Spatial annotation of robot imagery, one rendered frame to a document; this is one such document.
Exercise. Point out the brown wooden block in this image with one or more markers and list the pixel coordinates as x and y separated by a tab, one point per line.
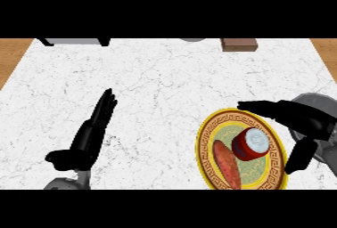
238	44

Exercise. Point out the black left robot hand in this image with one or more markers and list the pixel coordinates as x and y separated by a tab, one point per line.
91	133

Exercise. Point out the orange sweet potato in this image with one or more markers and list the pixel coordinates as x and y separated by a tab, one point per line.
228	166

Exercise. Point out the grey round object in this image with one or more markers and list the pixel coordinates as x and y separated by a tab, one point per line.
193	39

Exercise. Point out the grey appliance with black legs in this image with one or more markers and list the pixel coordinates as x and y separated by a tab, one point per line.
74	41

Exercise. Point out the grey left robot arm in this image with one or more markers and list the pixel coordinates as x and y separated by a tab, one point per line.
70	181

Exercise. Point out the yellow patterned plate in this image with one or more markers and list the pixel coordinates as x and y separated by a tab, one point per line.
246	175

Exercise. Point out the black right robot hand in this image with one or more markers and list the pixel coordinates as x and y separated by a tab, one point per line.
303	118

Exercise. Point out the red can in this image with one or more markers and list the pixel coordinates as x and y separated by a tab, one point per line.
250	144

